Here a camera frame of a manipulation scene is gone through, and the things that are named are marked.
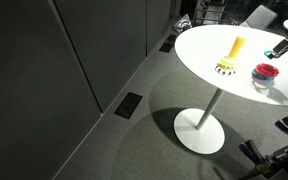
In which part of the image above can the green ring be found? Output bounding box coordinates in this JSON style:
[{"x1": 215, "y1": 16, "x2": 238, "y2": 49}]
[{"x1": 263, "y1": 49, "x2": 281, "y2": 60}]

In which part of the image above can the orange yellow ring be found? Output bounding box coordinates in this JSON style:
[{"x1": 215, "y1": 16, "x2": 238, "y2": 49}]
[{"x1": 217, "y1": 57, "x2": 239, "y2": 70}]

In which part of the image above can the metal frame cart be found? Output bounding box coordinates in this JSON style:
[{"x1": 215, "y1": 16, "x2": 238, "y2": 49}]
[{"x1": 192, "y1": 0, "x2": 248, "y2": 26}]

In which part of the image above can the black camera stand hardware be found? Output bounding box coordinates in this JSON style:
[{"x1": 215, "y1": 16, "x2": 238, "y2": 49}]
[{"x1": 240, "y1": 143, "x2": 288, "y2": 180}]

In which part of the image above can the grey chair back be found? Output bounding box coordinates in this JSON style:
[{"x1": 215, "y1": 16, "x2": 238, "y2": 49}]
[{"x1": 239, "y1": 4, "x2": 279, "y2": 31}]

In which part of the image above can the crumpled silver foil object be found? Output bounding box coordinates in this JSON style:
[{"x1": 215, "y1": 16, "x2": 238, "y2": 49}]
[{"x1": 172, "y1": 13, "x2": 193, "y2": 34}]

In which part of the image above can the white table pedestal with base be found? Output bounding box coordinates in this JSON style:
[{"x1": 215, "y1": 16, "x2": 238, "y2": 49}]
[{"x1": 173, "y1": 88, "x2": 226, "y2": 155}]

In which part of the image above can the blue ring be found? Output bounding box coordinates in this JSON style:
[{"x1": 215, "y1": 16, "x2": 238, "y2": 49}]
[{"x1": 251, "y1": 69, "x2": 276, "y2": 83}]

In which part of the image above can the small black floor outlet cover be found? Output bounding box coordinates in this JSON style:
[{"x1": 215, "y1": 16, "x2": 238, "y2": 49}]
[
  {"x1": 158, "y1": 42, "x2": 174, "y2": 54},
  {"x1": 166, "y1": 34, "x2": 179, "y2": 44}
]

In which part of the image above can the purple handled spring clamp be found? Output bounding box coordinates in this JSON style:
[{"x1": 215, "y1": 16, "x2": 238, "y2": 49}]
[{"x1": 238, "y1": 139, "x2": 271, "y2": 166}]

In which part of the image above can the black white striped base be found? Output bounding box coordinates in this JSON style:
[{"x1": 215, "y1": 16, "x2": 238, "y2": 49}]
[{"x1": 214, "y1": 64, "x2": 238, "y2": 77}]

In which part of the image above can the large black floor outlet cover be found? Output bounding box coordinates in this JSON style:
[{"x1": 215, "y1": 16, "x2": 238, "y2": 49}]
[{"x1": 113, "y1": 92, "x2": 144, "y2": 120}]

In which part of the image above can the red ring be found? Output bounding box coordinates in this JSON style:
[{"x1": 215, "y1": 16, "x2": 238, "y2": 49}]
[{"x1": 255, "y1": 62, "x2": 280, "y2": 77}]

